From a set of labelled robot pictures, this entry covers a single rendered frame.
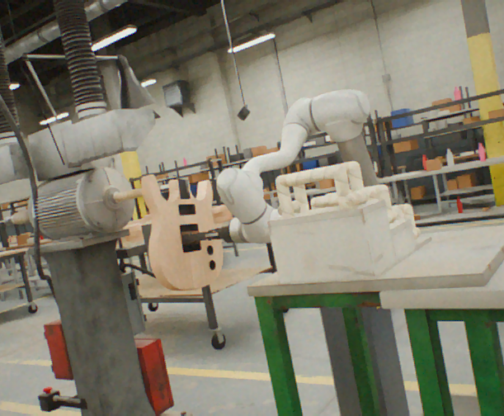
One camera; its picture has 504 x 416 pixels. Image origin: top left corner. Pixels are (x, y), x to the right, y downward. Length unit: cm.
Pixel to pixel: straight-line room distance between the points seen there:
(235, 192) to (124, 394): 109
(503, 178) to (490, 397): 713
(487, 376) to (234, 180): 83
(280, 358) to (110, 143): 88
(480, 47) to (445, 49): 444
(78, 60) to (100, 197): 49
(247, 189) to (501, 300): 76
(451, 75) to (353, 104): 1080
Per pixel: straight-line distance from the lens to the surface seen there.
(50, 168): 223
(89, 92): 197
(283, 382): 154
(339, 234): 129
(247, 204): 159
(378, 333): 237
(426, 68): 1289
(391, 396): 248
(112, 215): 208
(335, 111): 197
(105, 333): 224
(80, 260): 217
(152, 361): 238
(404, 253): 147
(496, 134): 833
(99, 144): 187
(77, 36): 202
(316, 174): 130
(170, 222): 185
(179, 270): 186
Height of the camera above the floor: 122
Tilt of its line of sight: 3 degrees down
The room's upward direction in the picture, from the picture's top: 11 degrees counter-clockwise
